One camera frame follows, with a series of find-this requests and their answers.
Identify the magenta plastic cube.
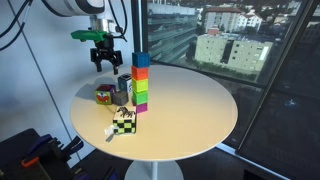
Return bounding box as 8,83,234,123
136,103,148,113

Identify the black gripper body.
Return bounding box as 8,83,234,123
90,36,122,64

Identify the small grey plastic cube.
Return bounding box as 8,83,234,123
113,91,129,105

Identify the green plastic cube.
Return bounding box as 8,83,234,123
132,91,148,105

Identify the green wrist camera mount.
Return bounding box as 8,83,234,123
71,30,107,42

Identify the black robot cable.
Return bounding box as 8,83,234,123
0,0,34,52

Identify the black bag with clamps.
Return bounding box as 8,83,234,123
0,128,84,180

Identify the orange plastic cube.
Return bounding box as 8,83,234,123
131,66,148,80

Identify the zebra checkered fabric block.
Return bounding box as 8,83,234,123
112,106,137,135

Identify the yellow-green plastic cube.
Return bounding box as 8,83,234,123
132,79,148,92

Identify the round white table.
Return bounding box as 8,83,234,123
70,65,238,180

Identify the navy fabric letter D block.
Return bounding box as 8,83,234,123
118,73,132,92

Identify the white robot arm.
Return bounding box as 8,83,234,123
42,0,128,75

